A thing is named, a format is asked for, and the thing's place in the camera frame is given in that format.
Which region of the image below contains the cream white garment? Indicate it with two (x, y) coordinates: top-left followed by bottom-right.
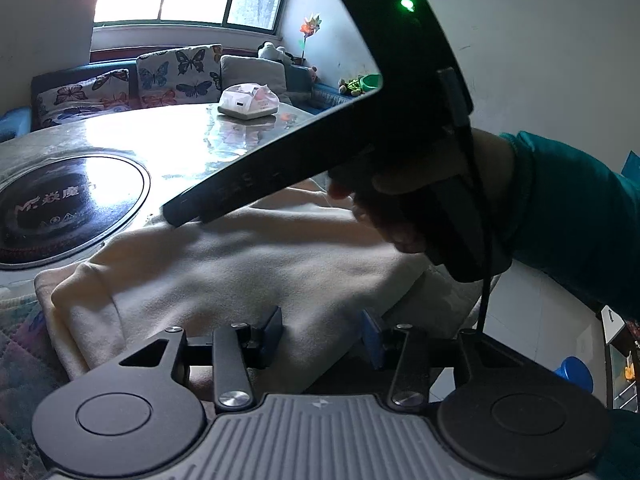
(34, 179), (436, 396)

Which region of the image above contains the right teal sleeved forearm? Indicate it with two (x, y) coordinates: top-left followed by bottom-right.
(501, 131), (639, 322)

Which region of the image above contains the person's right hand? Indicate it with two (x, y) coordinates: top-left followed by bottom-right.
(326, 127), (516, 256)

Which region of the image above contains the green plastic bowl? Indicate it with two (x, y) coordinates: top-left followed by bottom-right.
(359, 74), (382, 93)

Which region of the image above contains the pink white tissue pack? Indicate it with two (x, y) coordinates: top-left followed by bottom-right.
(218, 84), (280, 120)

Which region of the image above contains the blue corner sofa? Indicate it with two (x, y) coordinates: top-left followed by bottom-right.
(1, 51), (352, 141)

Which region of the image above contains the butterfly cushion right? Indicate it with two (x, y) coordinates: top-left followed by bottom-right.
(136, 44), (222, 108)

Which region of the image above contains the butterfly cushion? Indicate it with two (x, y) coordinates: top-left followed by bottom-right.
(36, 68), (131, 128)
(136, 44), (222, 108)

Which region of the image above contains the round black induction cooktop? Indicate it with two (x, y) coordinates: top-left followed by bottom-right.
(1, 152), (151, 271)

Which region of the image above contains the plain grey cushion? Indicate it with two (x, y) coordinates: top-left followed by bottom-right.
(220, 54), (291, 104)

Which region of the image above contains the butterfly cushion left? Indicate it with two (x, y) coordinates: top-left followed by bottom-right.
(36, 68), (131, 128)

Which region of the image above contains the colourful pinwheel toy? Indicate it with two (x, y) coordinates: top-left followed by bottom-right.
(299, 14), (322, 60)

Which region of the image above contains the white plush toy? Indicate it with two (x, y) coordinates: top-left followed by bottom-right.
(257, 41), (293, 65)

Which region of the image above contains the blue plastic stool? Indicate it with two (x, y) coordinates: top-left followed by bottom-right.
(554, 356), (594, 393)

